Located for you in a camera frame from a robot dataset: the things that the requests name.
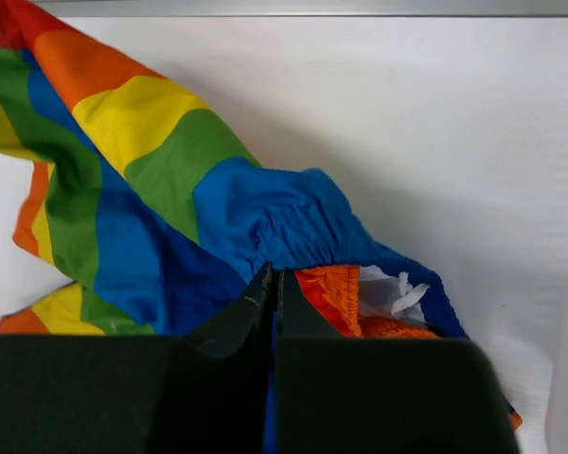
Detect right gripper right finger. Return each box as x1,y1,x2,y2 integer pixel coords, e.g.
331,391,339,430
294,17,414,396
275,271,519,454

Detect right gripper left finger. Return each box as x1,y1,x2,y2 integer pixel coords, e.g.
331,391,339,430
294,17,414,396
0,265,272,453

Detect rainbow striped shorts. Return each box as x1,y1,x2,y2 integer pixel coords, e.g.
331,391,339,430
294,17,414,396
0,0,524,431

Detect aluminium table edge rail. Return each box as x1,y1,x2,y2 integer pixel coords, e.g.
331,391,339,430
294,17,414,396
38,0,568,18

